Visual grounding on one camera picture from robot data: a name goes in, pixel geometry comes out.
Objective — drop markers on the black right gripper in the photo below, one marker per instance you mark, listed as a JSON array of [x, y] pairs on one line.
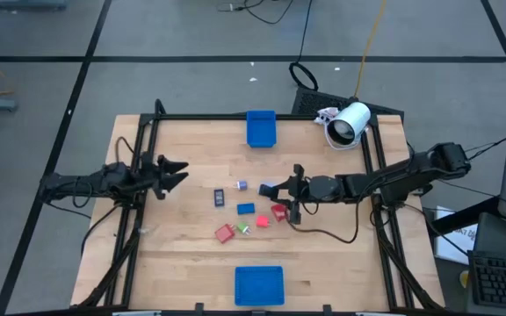
[[304, 191]]

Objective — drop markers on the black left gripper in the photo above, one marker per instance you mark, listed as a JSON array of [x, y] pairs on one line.
[[149, 180]]

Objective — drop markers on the red wall charger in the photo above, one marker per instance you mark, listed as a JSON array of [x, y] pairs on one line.
[[279, 214], [224, 233]]

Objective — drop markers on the pink wall charger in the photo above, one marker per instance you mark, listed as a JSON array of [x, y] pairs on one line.
[[262, 221]]

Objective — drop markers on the blue rectangular block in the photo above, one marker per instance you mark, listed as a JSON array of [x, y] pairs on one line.
[[245, 208]]

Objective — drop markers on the purple wall charger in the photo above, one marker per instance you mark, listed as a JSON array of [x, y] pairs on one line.
[[242, 186]]

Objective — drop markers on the green wall charger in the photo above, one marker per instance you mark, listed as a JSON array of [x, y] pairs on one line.
[[242, 227]]

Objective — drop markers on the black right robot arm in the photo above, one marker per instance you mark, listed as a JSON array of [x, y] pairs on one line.
[[411, 173]]

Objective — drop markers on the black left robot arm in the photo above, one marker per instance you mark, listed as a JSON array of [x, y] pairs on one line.
[[81, 184]]

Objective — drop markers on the small white clip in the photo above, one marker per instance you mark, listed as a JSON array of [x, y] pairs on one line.
[[143, 229]]

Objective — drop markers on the blue plastic basket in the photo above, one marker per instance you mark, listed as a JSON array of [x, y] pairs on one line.
[[261, 131], [259, 285]]

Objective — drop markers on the white light bar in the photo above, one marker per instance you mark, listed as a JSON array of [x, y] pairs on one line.
[[136, 313], [380, 313]]

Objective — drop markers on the white paper sheet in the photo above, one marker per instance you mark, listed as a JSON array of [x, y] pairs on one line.
[[455, 246]]

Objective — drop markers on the black desk beam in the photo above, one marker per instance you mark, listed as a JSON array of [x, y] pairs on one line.
[[464, 216]]

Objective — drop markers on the yellow round object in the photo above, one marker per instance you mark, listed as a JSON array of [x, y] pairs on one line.
[[464, 278]]

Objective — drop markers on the dark grey flat device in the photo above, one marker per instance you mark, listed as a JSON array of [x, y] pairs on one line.
[[503, 237]]

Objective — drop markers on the black keyboard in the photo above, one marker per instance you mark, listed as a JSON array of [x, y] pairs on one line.
[[503, 281]]

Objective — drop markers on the black aluminium table frame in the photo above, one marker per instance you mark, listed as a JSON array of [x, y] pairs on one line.
[[191, 117]]

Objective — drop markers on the black frame bracket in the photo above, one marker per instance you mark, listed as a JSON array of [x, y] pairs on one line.
[[199, 308], [327, 309]]

